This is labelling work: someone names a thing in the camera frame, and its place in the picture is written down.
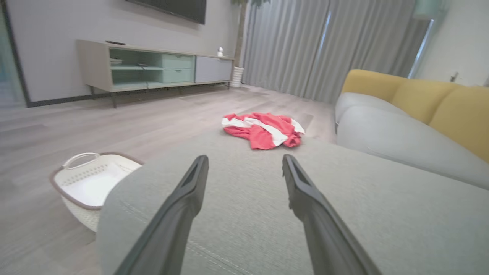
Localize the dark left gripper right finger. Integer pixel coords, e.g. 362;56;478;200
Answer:
282;154;383;275

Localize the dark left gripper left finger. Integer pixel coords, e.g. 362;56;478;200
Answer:
114;155;210;275

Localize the red and white striped garment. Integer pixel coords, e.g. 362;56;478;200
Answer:
221;112;306;150

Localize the white laundry basket brown rim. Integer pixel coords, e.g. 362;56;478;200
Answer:
49;152;145;233

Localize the white ribbed plant pot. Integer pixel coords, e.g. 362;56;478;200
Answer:
230;66;245;89

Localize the low TV cabinet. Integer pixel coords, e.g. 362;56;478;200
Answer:
76;39;235;109

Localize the grey pleated curtain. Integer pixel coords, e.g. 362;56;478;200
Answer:
241;0;434;104

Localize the green potted tree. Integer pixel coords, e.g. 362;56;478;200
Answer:
230;0;272;70

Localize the floor lamp with green shade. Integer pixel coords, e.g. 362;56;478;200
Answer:
406;0;448;79

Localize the black wall television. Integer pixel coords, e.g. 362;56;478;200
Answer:
123;0;207;25

